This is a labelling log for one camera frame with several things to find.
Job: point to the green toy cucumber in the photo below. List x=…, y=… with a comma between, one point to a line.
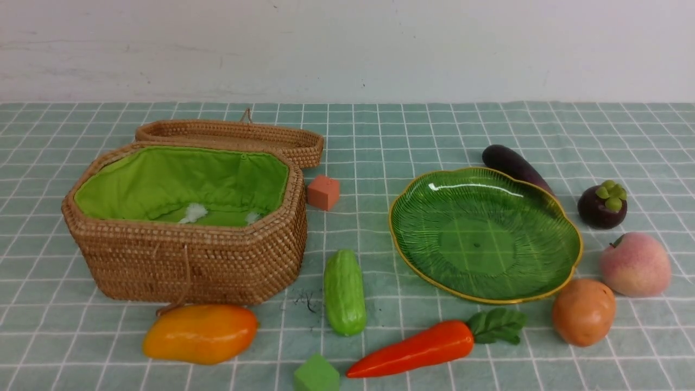
x=344, y=299

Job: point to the pink toy peach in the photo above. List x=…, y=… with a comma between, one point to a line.
x=636, y=265

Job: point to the orange toy carrot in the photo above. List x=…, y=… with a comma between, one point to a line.
x=444, y=342

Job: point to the orange foam cube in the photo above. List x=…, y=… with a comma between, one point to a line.
x=323, y=192

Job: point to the yellow orange toy mango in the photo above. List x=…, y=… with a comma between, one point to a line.
x=200, y=334

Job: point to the green foam cube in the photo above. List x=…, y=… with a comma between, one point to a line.
x=316, y=374

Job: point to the woven wicker basket green lining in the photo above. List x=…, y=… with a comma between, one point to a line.
x=190, y=223

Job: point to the woven wicker basket lid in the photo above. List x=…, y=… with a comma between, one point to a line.
x=302, y=147

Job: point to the brown toy potato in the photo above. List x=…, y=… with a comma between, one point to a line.
x=583, y=312

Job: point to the green glass leaf plate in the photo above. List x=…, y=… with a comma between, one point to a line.
x=483, y=236

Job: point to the dark purple toy eggplant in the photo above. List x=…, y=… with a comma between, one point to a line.
x=499, y=157

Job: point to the purple toy mangosteen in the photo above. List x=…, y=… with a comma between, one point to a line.
x=603, y=206

